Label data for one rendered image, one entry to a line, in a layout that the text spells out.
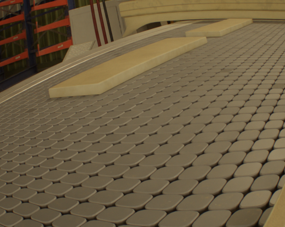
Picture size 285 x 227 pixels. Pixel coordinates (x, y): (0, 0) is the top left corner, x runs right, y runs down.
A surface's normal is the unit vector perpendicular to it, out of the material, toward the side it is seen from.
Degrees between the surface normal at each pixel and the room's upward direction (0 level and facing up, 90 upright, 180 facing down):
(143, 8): 90
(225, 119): 0
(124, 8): 90
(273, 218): 0
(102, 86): 90
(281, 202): 0
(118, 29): 90
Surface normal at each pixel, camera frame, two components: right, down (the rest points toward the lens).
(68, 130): -0.19, -0.95
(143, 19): -0.47, -0.55
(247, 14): -0.50, -0.33
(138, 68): 0.84, -0.03
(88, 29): -0.51, 0.31
